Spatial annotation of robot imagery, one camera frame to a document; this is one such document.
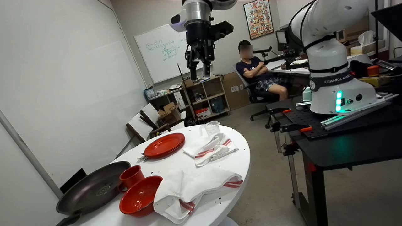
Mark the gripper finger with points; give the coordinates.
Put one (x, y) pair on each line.
(192, 67)
(207, 67)

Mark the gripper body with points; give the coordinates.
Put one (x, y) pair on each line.
(198, 34)

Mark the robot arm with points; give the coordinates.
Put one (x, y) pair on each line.
(329, 62)

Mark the clear plastic measuring jar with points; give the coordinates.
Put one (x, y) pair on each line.
(211, 127)

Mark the black pole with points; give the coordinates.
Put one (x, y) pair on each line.
(187, 92)

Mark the wooden shelf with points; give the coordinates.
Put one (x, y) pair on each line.
(209, 97)

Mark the whiteboard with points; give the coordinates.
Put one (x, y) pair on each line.
(160, 53)

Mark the large cardboard box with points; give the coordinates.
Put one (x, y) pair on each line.
(234, 91)

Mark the low shelf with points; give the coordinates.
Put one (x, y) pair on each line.
(168, 97)

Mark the person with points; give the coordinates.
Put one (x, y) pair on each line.
(254, 75)

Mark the open cardboard box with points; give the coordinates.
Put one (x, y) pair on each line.
(169, 113)

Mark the office chair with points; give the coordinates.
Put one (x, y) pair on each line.
(256, 95)

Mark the colourful framed poster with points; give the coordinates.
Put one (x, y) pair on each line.
(258, 18)

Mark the stack of white boards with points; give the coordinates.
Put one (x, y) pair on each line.
(141, 125)

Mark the monitor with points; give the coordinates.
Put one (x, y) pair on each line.
(282, 37)

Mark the small white red-striped towel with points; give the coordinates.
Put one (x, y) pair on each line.
(210, 149)

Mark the red plate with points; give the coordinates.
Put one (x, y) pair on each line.
(164, 145)

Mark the black orange clamp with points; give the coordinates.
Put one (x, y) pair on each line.
(279, 110)
(292, 127)

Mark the white desk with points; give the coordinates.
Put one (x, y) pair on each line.
(292, 67)

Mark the metal fork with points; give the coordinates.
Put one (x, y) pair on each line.
(142, 157)

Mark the white bottle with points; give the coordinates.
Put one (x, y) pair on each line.
(306, 94)

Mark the large white red-striped towel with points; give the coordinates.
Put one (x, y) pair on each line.
(194, 191)

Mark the red mug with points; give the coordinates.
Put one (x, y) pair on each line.
(130, 178)

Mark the red bowl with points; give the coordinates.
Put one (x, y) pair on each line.
(139, 197)

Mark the dark frying pan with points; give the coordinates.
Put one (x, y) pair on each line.
(91, 190)

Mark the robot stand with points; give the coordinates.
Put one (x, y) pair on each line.
(345, 147)

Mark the tissue box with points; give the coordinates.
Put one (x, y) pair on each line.
(366, 45)

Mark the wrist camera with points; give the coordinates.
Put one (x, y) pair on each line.
(223, 29)

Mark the camera on mount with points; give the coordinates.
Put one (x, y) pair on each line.
(282, 58)

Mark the aluminium rail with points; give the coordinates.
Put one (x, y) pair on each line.
(355, 113)

